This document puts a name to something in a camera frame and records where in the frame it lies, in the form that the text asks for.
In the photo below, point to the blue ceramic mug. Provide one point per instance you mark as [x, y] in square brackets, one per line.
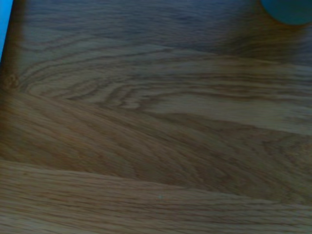
[290, 11]

